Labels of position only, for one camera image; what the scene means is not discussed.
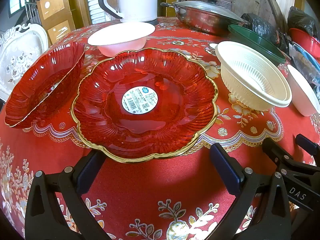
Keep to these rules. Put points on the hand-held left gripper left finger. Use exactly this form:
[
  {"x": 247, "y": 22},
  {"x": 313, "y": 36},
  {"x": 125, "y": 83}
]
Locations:
[{"x": 86, "y": 177}]

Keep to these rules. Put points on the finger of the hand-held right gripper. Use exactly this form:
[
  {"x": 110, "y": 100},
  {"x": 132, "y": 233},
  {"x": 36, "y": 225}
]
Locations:
[
  {"x": 308, "y": 143},
  {"x": 275, "y": 151}
]

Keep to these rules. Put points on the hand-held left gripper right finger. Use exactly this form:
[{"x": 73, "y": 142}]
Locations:
[{"x": 225, "y": 165}]

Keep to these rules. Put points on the cream plastic bowl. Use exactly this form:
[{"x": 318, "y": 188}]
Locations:
[{"x": 250, "y": 80}]

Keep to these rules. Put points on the red gold-rimmed plate with sticker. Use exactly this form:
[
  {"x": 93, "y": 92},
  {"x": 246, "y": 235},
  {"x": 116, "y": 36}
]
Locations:
[{"x": 162, "y": 120}]

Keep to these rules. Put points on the green plastic bowl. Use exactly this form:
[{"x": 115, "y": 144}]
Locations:
[{"x": 252, "y": 36}]

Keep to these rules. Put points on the white bowl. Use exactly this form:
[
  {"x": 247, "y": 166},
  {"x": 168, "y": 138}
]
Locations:
[
  {"x": 300, "y": 92},
  {"x": 120, "y": 37}
]

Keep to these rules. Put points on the red floral tablecloth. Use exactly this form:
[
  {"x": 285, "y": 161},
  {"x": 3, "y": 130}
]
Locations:
[{"x": 150, "y": 192}]

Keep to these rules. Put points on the blue plastic item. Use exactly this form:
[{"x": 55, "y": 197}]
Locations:
[{"x": 306, "y": 52}]

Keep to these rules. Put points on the red plastic basin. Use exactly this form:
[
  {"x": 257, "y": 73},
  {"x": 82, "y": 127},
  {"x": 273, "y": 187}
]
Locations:
[{"x": 305, "y": 40}]

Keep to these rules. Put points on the black plastic bag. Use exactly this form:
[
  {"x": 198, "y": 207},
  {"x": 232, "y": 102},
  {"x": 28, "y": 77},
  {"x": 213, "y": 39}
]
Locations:
[
  {"x": 262, "y": 26},
  {"x": 300, "y": 20}
]

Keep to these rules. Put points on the white ornate chair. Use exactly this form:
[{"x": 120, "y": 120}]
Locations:
[{"x": 22, "y": 55}]

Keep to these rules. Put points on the steel wok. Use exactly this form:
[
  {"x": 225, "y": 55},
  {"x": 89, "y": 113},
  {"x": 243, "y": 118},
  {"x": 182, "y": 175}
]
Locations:
[{"x": 200, "y": 23}]

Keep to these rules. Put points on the black metal rack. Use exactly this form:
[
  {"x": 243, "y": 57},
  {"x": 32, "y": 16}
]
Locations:
[{"x": 32, "y": 15}]

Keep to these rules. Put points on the cardboard box with round label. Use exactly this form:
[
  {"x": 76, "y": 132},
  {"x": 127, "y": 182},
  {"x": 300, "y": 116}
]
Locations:
[{"x": 53, "y": 2}]

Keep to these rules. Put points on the white electric kettle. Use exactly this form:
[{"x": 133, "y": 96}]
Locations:
[{"x": 137, "y": 0}]

